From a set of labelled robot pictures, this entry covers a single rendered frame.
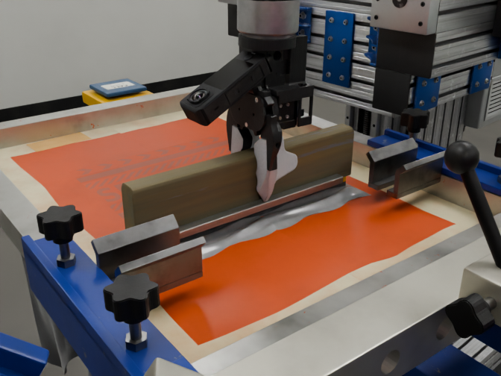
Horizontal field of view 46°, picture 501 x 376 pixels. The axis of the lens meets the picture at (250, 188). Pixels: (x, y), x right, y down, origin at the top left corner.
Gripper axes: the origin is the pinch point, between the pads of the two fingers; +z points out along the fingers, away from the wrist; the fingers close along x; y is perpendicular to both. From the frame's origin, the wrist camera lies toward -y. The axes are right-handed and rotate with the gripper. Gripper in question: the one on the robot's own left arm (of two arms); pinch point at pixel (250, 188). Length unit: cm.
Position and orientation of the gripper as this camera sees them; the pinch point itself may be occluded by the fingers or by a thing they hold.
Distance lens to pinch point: 78.9
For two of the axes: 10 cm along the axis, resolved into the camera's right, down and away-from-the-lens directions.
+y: 8.0, -2.3, 5.6
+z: -0.2, 9.1, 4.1
